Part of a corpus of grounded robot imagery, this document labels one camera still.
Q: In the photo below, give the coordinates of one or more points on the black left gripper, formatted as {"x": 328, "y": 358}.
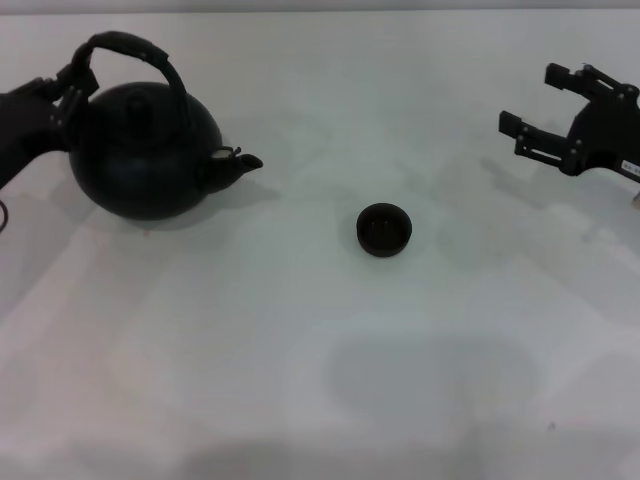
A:
{"x": 25, "y": 130}

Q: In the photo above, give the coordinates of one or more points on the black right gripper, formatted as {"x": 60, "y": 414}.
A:
{"x": 610, "y": 135}

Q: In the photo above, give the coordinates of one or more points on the black round teapot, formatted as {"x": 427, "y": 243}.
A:
{"x": 145, "y": 160}

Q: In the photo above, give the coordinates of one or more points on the small black teacup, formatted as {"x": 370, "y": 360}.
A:
{"x": 384, "y": 230}

